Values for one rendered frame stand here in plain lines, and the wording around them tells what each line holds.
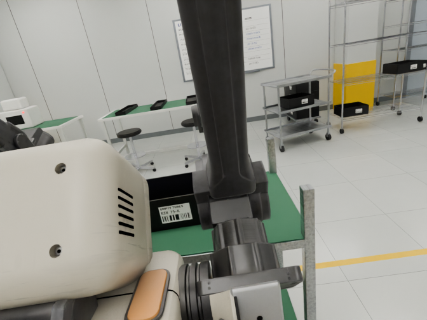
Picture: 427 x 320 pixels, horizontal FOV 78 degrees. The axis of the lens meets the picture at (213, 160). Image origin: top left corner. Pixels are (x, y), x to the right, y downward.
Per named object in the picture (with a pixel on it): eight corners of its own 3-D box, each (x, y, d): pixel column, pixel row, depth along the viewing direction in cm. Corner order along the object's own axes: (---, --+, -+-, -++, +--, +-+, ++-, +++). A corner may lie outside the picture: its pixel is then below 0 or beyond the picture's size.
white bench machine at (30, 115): (18, 126, 447) (6, 99, 430) (44, 122, 449) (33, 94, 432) (4, 132, 413) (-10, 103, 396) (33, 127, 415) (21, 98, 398)
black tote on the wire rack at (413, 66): (396, 74, 386) (398, 64, 381) (382, 73, 414) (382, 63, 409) (422, 70, 388) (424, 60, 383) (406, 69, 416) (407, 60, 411)
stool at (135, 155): (126, 167, 414) (115, 129, 391) (160, 163, 413) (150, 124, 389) (116, 182, 368) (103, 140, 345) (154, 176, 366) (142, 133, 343)
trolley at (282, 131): (265, 143, 423) (259, 78, 387) (314, 131, 441) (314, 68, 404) (281, 153, 375) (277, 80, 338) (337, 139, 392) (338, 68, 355)
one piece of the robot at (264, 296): (290, 371, 29) (280, 283, 26) (244, 378, 29) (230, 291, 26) (269, 301, 39) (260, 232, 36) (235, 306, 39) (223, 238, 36)
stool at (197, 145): (178, 162, 405) (170, 122, 382) (210, 152, 422) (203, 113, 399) (189, 172, 361) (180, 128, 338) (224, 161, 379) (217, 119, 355)
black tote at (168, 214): (75, 244, 85) (63, 215, 81) (94, 214, 101) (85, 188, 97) (252, 216, 85) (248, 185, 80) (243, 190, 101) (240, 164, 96)
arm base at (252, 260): (194, 296, 29) (305, 279, 28) (189, 224, 33) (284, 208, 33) (204, 301, 36) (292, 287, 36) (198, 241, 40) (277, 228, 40)
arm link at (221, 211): (213, 235, 34) (255, 229, 33) (204, 166, 39) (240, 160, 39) (219, 251, 41) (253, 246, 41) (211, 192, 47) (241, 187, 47)
